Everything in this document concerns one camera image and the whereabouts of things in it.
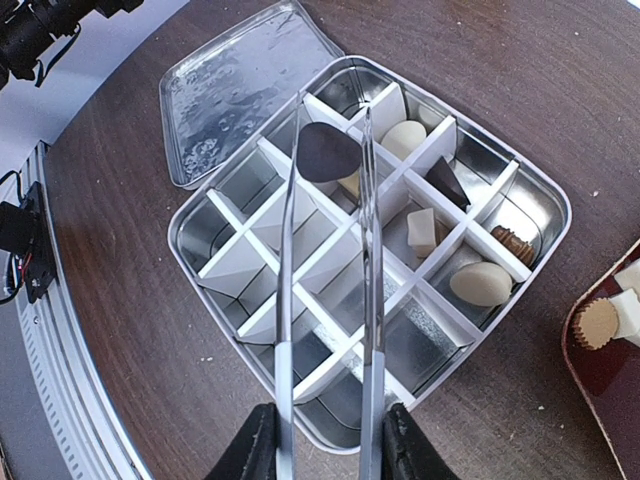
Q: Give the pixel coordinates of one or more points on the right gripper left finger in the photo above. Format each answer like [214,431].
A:
[251,455]

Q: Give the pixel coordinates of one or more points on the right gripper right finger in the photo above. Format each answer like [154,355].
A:
[407,452]

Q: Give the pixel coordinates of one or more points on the white handled tongs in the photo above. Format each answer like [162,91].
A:
[373,408]

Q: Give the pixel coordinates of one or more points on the white oval chocolate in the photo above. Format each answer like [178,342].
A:
[404,138]
[483,284]

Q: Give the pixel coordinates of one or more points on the white square chocolate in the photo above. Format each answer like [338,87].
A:
[422,235]

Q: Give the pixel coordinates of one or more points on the brown chocolate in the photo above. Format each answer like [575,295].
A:
[521,249]

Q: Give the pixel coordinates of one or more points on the dark chocolate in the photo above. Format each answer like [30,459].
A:
[442,177]

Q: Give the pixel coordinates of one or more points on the bunny tin lid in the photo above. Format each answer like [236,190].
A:
[213,100]

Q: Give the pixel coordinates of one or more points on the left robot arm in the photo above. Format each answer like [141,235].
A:
[35,35]

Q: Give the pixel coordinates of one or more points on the red chocolate tray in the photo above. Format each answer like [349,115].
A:
[608,378]

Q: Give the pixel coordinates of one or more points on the tin box with dividers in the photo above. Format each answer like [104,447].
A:
[227,237]

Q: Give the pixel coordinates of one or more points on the front aluminium rail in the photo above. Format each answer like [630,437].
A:
[88,432]

